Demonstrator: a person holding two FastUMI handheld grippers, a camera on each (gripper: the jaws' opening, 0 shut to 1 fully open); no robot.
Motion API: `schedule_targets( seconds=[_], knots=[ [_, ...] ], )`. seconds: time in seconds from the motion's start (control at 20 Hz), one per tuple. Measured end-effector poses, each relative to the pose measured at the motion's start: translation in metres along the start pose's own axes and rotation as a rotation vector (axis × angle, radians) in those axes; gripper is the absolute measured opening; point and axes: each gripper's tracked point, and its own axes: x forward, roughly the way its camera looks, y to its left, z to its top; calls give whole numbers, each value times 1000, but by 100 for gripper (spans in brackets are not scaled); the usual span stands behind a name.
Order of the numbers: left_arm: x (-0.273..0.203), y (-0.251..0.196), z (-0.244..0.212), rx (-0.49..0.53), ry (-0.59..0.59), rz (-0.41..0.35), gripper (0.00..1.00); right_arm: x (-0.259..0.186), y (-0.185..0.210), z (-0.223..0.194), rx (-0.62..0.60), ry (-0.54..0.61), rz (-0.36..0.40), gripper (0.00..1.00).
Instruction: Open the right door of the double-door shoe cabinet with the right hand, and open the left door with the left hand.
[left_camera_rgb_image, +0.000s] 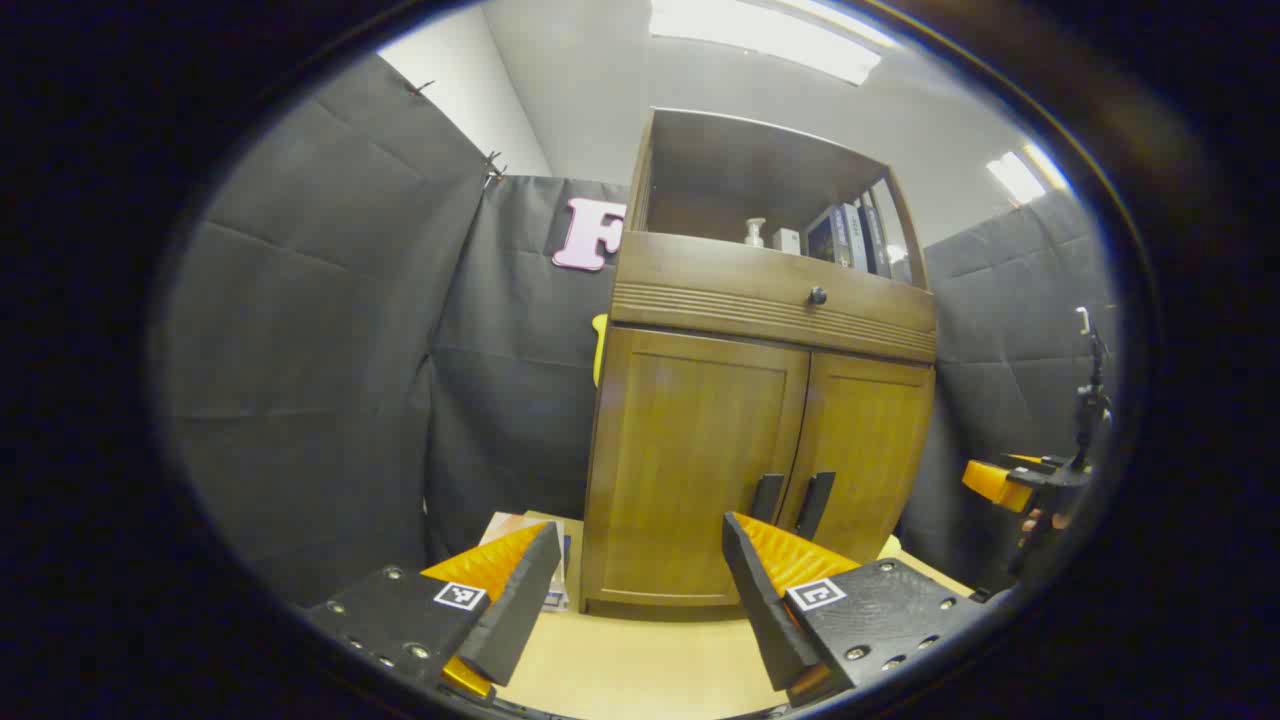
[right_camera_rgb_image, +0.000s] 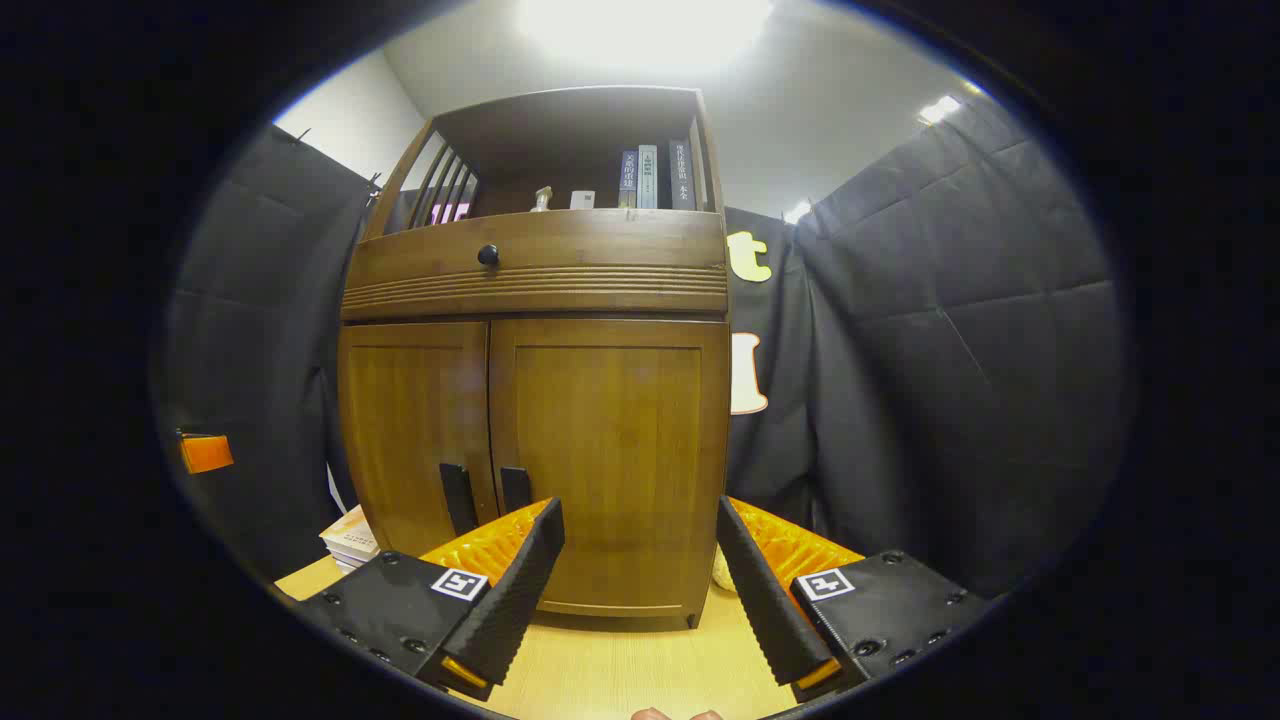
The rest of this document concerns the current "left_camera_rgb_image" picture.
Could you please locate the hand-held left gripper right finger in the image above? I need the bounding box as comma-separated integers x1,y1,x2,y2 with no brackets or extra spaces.
722,512,986,709

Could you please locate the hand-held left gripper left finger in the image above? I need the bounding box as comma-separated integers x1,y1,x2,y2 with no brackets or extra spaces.
305,520,563,701

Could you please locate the wooden cabinet door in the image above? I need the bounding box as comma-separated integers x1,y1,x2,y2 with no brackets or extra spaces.
775,350,937,566
585,325,811,608

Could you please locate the wooden double-door shoe cabinet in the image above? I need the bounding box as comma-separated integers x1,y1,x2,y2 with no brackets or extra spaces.
580,107,938,613

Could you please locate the wooden cabinet drawer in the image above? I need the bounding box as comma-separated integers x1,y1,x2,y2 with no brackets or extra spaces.
610,230,938,363

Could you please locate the stack of white booklets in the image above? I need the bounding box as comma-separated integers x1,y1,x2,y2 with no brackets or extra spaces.
480,512,573,611

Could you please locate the ceiling light panel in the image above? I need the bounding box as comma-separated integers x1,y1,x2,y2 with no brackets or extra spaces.
985,143,1071,206
650,0,896,86

